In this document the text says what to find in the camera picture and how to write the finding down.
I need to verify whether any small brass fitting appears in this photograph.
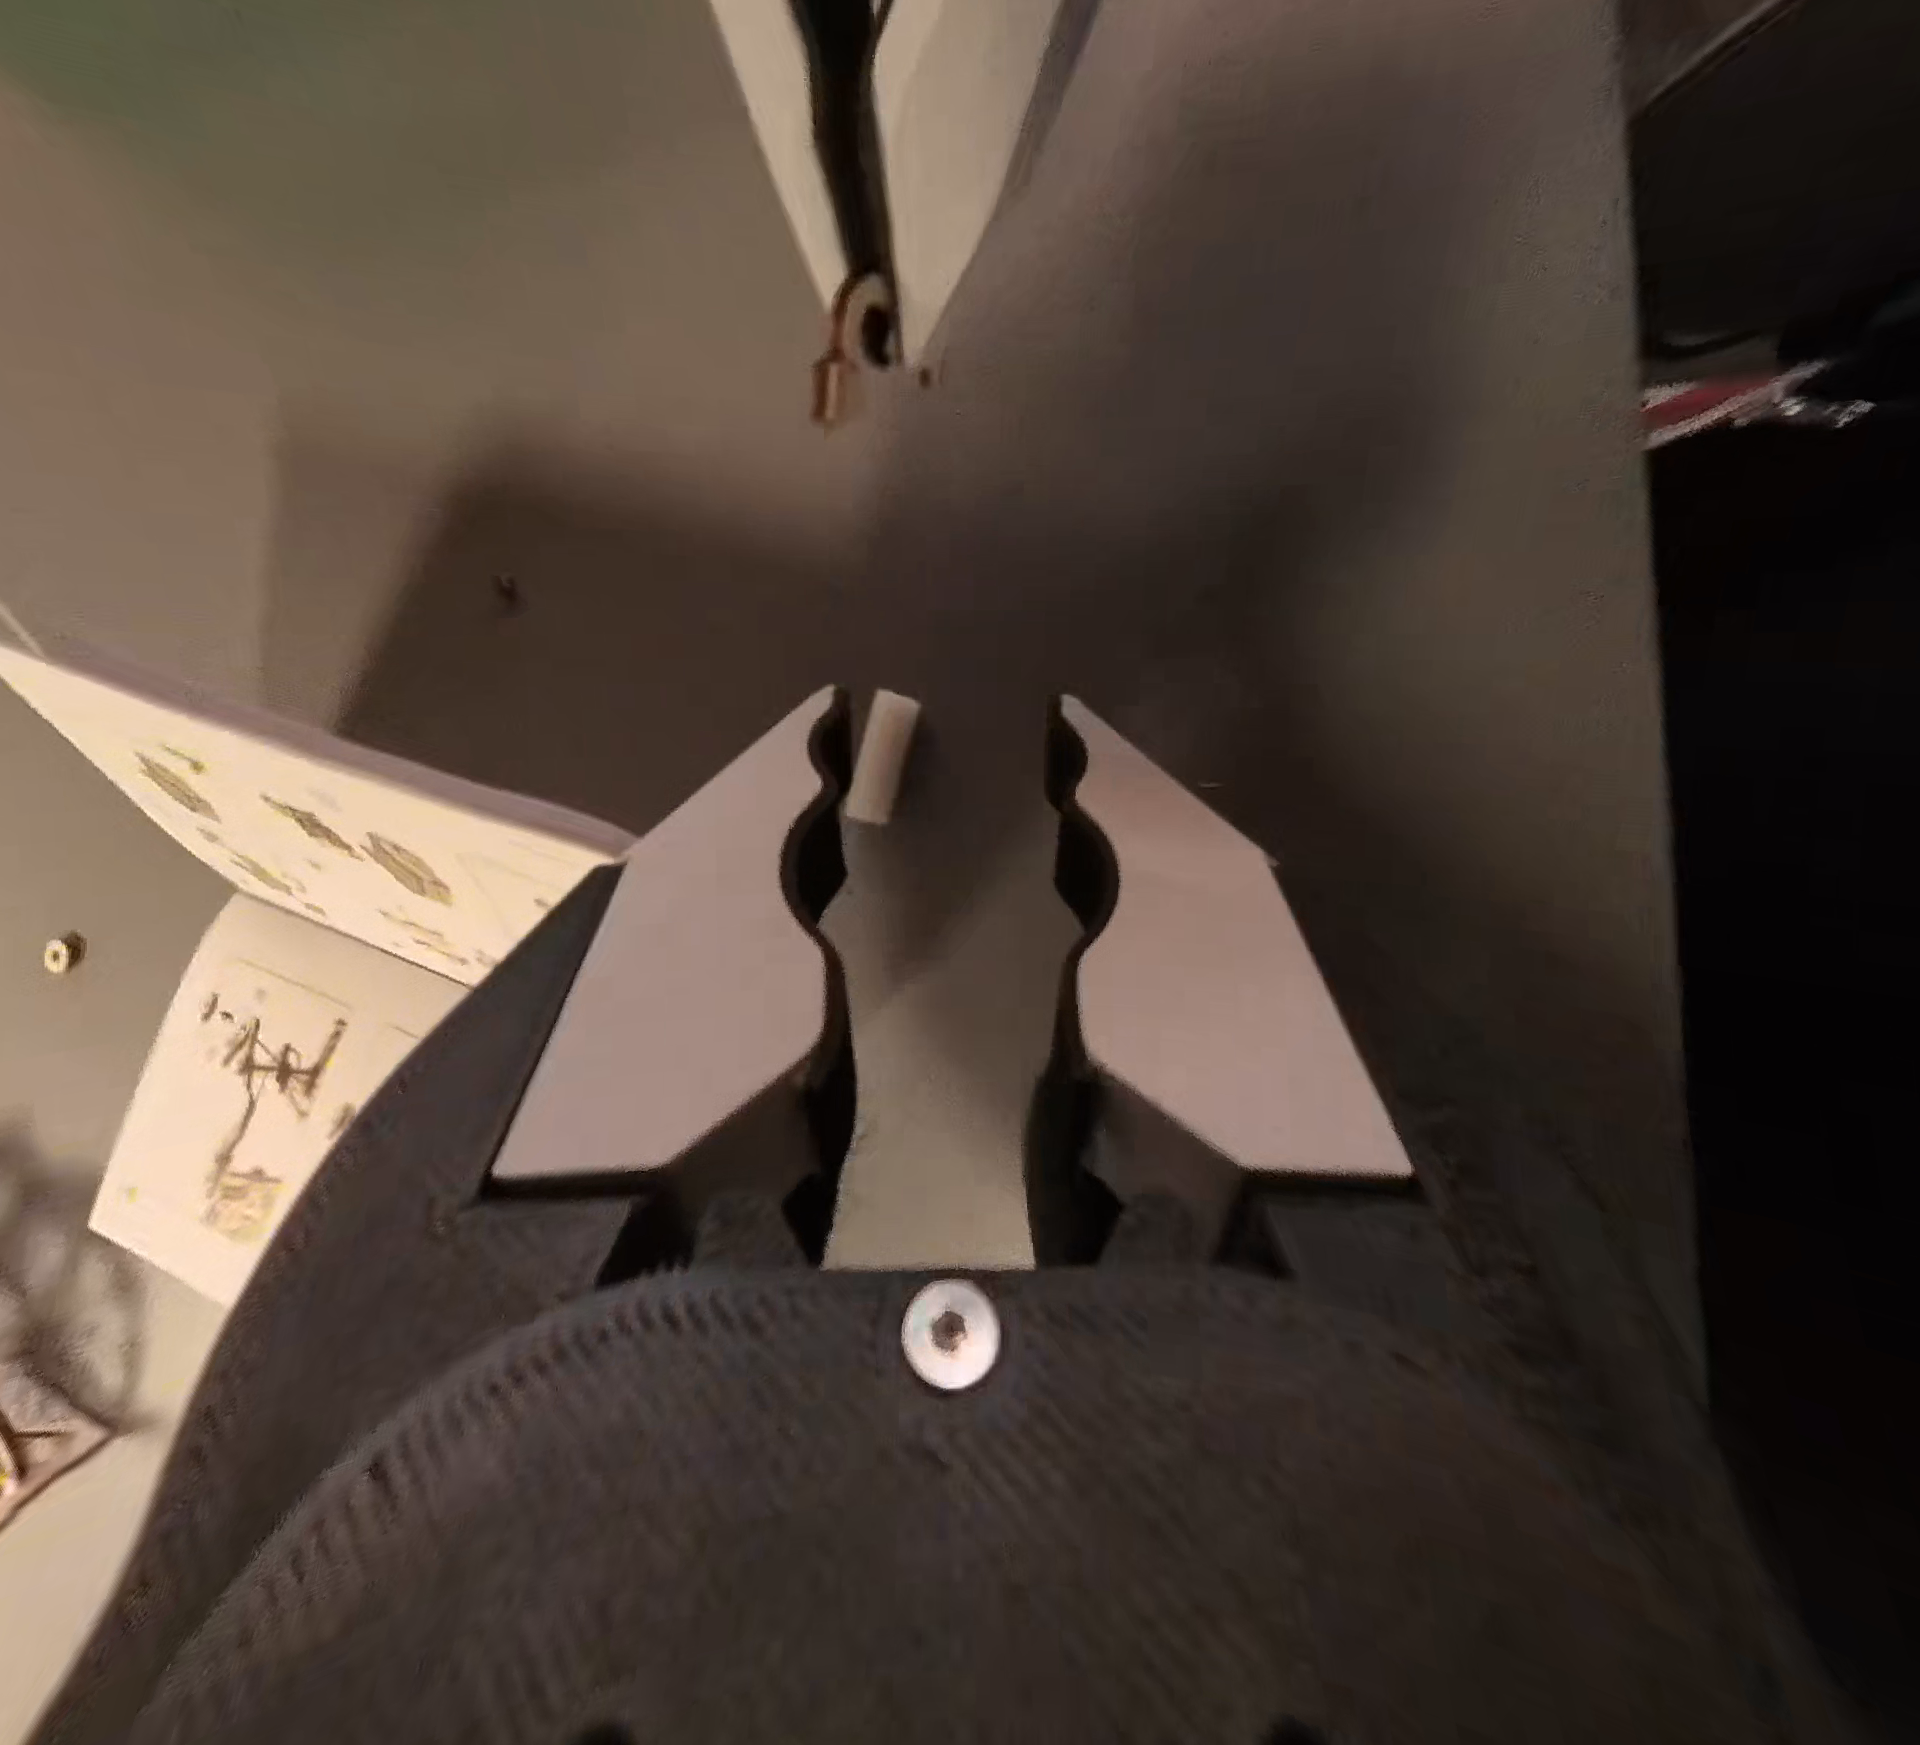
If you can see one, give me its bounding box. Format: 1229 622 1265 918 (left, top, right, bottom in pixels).
810 271 903 431

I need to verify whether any red and black packet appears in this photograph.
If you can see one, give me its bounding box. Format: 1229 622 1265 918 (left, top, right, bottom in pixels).
1638 362 1881 444

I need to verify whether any wooden model assembly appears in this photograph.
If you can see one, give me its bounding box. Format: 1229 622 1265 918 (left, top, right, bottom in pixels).
0 1143 126 1533

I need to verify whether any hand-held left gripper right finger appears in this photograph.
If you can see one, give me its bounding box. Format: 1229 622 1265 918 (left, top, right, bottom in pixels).
1032 692 1415 1259

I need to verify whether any white instruction booklet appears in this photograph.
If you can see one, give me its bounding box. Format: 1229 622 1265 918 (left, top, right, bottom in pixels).
0 641 635 1304

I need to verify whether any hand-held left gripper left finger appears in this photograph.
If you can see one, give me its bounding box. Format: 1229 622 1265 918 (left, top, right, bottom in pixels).
492 683 857 1265

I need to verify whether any small white cylinder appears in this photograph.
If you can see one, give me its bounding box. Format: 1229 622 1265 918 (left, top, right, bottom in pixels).
841 689 921 826

